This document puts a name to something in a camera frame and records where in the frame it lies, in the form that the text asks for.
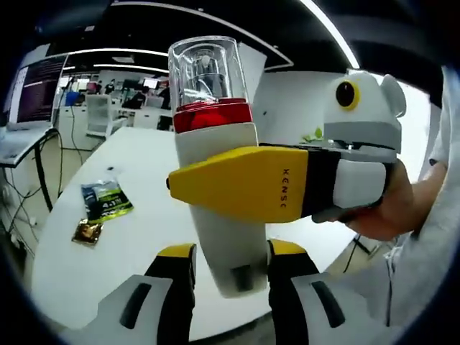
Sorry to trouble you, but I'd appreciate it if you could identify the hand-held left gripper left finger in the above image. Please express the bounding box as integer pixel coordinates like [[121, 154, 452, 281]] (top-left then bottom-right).
[[77, 243, 198, 345]]

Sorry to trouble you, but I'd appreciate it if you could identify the white square pillar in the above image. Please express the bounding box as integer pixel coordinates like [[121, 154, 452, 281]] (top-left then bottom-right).
[[236, 41, 326, 145]]

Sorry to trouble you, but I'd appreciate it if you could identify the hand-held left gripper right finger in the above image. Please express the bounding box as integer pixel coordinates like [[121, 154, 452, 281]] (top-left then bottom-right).
[[267, 239, 402, 345]]

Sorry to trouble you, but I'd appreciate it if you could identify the white ceiling light strip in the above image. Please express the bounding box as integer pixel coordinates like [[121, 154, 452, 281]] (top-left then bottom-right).
[[95, 62, 167, 70], [301, 0, 361, 70], [68, 48, 170, 59]]

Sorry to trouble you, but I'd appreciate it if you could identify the row of white office desks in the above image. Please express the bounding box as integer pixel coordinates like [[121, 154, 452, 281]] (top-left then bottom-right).
[[57, 103, 174, 152]]

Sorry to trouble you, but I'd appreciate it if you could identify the person's grey shirt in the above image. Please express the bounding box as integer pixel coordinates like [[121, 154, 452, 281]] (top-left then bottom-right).
[[382, 66, 460, 328]]

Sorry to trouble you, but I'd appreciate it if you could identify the green black packet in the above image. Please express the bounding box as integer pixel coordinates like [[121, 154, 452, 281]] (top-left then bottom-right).
[[80, 179, 135, 222]]

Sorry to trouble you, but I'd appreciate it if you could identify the person's right hand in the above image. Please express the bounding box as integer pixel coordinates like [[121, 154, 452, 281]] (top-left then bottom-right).
[[344, 159, 423, 242]]

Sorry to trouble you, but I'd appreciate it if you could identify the white standing desk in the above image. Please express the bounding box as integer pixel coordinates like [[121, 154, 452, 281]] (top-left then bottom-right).
[[0, 121, 61, 213]]

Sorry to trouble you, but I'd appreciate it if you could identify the gold brown packet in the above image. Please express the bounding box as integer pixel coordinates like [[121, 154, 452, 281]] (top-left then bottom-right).
[[70, 221, 106, 249]]

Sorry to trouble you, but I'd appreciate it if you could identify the red collar skincare bottle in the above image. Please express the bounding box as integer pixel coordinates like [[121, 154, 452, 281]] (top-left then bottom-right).
[[167, 35, 270, 300]]

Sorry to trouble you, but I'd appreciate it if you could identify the monitor with purple screen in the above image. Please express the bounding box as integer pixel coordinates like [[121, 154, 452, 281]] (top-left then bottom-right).
[[6, 53, 69, 125]]

